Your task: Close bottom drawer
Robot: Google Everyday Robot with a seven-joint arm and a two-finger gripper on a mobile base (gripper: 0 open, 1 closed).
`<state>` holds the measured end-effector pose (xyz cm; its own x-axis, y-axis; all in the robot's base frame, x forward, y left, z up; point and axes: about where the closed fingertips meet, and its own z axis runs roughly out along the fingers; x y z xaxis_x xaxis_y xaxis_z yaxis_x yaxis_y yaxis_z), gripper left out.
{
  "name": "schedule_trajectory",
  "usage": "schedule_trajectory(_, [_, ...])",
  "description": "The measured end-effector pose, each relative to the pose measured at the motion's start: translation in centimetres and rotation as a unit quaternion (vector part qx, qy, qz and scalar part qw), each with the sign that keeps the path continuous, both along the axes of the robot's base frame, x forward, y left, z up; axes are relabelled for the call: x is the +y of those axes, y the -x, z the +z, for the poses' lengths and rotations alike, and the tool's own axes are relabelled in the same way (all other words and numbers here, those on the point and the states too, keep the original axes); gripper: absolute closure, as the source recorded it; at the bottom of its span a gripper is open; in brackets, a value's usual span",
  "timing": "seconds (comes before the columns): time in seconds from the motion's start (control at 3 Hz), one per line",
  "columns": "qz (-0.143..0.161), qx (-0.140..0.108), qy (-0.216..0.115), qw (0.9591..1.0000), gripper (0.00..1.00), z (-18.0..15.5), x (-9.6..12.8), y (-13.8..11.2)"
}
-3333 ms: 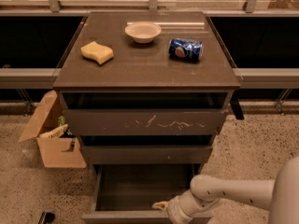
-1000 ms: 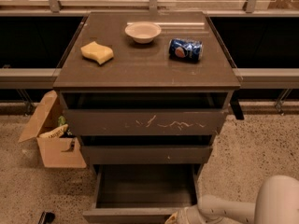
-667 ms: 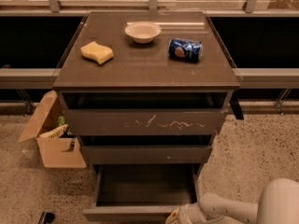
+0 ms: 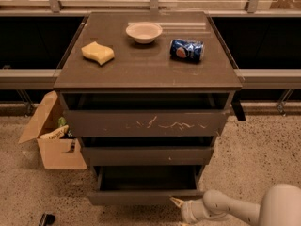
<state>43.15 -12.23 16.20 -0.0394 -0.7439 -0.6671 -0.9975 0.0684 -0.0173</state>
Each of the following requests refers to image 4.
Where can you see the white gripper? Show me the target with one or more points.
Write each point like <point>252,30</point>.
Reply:
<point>189,210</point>

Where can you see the grey drawer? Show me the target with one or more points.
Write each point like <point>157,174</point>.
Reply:
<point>145,185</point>
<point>146,114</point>
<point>147,151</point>

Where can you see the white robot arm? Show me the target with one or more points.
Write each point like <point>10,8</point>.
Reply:
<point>280,206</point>

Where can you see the dark grey drawer cabinet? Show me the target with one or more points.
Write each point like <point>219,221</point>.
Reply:
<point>148,68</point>

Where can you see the small black floor object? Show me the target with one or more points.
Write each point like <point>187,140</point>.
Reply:
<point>47,219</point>

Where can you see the green item in box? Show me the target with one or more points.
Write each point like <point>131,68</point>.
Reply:
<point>61,122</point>

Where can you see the blue pepsi can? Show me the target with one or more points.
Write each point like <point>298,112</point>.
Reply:
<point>192,50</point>

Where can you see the open cardboard box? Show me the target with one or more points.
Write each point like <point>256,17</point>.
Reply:
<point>58,151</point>

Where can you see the yellow sponge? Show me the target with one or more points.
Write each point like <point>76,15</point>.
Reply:
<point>99,53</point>

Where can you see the white ceramic bowl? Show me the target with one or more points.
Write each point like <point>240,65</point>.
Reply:
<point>144,32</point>

